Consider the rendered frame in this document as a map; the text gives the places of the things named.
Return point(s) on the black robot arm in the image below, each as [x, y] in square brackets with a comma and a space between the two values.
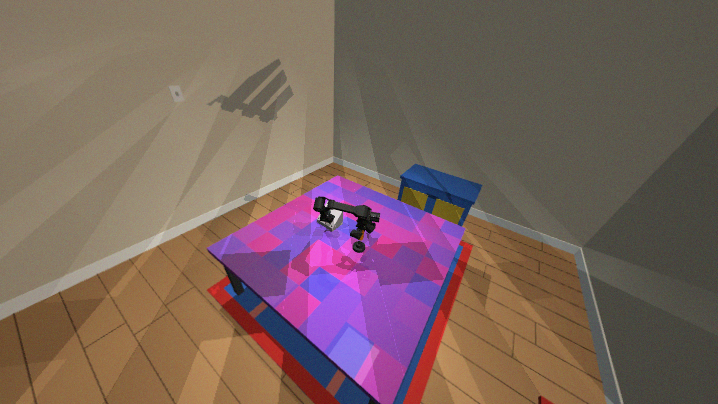
[363, 212]

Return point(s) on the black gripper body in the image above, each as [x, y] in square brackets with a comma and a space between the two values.
[357, 233]

